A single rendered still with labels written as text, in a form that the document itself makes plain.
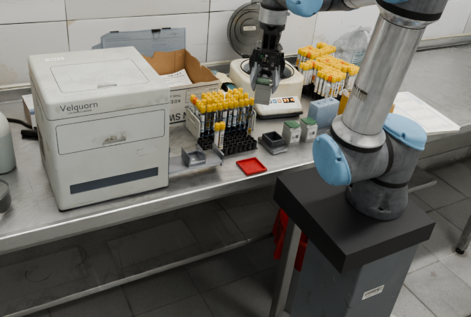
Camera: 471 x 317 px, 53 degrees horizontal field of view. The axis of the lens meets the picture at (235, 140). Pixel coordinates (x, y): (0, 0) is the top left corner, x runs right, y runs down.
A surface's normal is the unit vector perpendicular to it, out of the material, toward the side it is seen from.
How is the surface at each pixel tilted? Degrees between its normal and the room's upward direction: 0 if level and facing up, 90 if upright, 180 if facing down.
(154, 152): 90
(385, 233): 3
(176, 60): 88
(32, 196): 0
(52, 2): 90
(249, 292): 0
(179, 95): 94
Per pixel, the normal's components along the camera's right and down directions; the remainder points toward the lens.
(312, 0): 0.43, 0.51
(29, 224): 0.10, -0.85
